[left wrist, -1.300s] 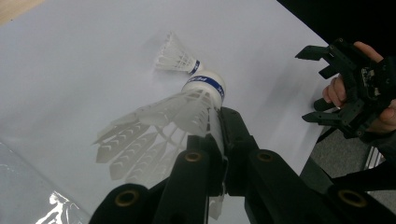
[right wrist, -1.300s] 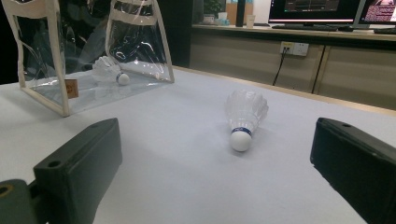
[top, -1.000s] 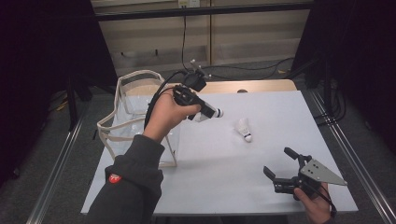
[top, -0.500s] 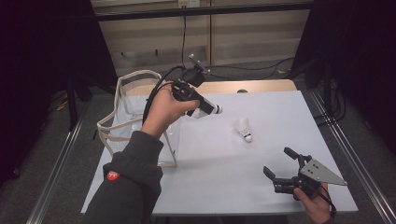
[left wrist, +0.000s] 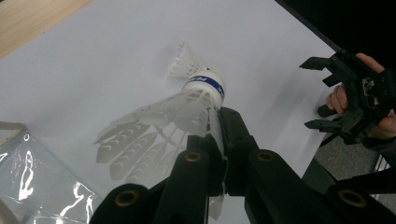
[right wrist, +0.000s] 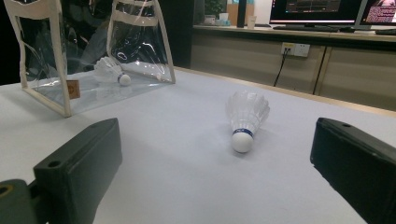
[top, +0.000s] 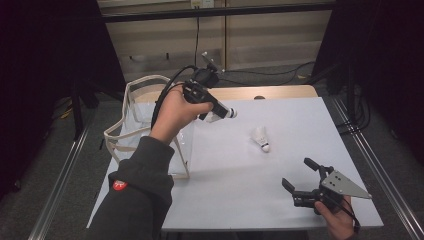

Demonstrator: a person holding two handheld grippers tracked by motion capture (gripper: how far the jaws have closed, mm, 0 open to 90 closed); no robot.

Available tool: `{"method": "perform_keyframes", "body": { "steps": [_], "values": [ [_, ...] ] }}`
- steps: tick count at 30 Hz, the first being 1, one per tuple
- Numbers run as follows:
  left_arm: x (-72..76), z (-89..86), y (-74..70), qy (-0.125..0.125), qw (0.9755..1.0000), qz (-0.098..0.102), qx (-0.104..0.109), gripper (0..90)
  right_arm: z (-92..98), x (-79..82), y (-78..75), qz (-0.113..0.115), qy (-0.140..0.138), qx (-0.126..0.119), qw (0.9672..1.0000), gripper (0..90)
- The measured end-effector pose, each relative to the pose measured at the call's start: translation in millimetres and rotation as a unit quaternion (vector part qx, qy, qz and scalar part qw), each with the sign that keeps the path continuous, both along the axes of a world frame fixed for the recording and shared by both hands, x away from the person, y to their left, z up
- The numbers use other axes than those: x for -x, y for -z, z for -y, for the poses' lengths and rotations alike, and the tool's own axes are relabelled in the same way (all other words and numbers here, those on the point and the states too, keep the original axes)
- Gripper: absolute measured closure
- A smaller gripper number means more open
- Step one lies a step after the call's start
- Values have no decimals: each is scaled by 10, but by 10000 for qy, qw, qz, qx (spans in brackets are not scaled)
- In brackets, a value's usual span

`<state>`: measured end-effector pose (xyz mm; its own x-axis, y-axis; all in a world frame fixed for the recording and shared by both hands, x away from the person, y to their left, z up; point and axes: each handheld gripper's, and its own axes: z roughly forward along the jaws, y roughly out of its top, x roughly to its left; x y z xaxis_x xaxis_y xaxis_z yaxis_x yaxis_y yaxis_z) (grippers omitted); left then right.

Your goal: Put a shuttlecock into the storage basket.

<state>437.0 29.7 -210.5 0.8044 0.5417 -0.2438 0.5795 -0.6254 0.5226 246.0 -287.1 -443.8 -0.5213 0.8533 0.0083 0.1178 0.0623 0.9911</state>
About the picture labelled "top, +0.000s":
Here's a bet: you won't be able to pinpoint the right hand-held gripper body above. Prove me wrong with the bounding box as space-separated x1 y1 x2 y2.
292 164 373 214

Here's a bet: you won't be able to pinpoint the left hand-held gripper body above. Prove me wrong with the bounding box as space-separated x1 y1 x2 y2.
181 51 222 108

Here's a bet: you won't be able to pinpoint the white shuttlecock with blue band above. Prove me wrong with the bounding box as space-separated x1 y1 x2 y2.
250 125 271 154
203 106 239 124

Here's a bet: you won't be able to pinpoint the clear bag with beige trim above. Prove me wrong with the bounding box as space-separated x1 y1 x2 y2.
103 74 192 180

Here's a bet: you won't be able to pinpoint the person's left hand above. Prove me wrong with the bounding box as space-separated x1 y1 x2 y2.
149 84 215 145

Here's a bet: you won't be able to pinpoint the person's right hand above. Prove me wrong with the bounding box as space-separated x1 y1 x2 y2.
314 195 357 240

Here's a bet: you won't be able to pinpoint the light wooden table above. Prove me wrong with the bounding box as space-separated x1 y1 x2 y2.
134 84 319 103

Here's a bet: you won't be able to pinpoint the black horizontal bar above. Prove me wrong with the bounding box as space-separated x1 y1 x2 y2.
101 2 336 24

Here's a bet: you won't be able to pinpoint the black metal stand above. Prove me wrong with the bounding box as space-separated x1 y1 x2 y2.
69 74 101 141

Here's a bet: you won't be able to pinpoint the black curtain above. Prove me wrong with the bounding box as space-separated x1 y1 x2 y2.
311 0 424 158
0 0 127 201

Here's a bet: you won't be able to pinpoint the right hand-held gripper black cable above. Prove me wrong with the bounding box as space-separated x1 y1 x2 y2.
320 193 362 234

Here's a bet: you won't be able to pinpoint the hand-held gripper black cable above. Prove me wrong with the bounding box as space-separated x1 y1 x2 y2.
320 193 362 234
150 64 200 131

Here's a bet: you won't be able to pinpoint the left hand-held gripper black cable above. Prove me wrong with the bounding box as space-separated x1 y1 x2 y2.
150 64 200 131

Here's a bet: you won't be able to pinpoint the metal floor rail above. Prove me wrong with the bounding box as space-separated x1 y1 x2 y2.
28 123 93 240
331 96 424 240

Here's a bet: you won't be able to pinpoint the black floor cables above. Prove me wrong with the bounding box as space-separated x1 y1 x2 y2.
335 93 372 136

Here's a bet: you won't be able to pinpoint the black wall socket cable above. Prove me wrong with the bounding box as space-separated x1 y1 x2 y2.
194 14 317 87

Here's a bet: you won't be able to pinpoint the white wall socket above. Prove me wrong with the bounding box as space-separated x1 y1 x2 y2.
190 0 215 9

